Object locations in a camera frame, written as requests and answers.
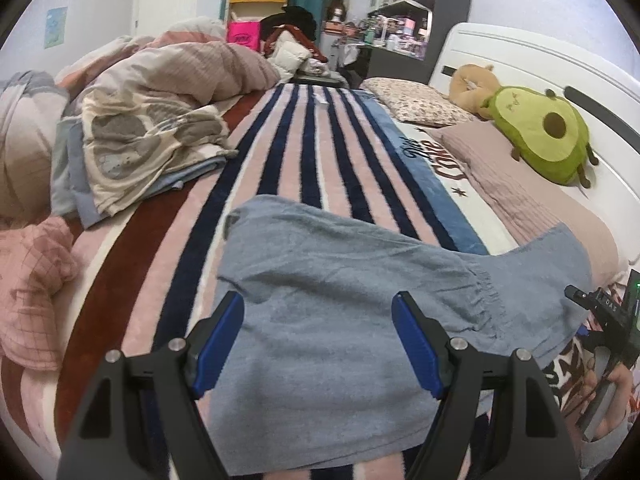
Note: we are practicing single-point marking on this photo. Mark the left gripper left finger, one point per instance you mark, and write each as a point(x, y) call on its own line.
point(138, 416)

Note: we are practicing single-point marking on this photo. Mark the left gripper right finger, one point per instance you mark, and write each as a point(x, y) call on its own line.
point(526, 438)

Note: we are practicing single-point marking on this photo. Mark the grey-blue pants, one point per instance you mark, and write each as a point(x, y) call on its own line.
point(318, 376)

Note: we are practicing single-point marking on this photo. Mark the right hand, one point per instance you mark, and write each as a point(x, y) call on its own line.
point(621, 380)

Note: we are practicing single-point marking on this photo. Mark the pink ribbed pillow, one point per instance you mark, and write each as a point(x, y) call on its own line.
point(526, 203)

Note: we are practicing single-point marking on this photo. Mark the striped fleece blanket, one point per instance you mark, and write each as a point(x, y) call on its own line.
point(148, 274)

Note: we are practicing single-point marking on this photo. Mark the pink checked cloth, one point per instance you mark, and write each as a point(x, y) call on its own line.
point(36, 261)

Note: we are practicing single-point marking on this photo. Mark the avocado plush toy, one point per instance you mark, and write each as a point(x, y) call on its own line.
point(546, 131)

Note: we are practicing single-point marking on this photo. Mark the white headboard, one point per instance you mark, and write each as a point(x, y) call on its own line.
point(605, 96)

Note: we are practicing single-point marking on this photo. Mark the brown plush toy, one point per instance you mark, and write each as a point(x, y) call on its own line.
point(472, 86)

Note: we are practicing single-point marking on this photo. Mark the bear print quilt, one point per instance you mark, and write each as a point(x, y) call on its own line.
point(115, 148)

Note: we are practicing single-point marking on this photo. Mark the floral pillow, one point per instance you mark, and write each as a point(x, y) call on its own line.
point(417, 103)

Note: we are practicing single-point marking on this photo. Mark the grey shelving unit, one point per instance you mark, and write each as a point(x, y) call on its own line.
point(388, 38)

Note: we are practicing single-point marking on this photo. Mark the pink beige duvet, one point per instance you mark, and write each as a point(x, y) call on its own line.
point(192, 57)

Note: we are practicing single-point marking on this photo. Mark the pink bag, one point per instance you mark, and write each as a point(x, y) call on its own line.
point(246, 34)

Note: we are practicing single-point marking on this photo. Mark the clothes pile on chair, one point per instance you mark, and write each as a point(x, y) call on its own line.
point(288, 45)

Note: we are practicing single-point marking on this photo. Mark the yellow cabinet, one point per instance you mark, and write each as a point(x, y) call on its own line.
point(252, 10)

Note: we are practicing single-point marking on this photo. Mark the wall poster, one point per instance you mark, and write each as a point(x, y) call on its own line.
point(54, 29)

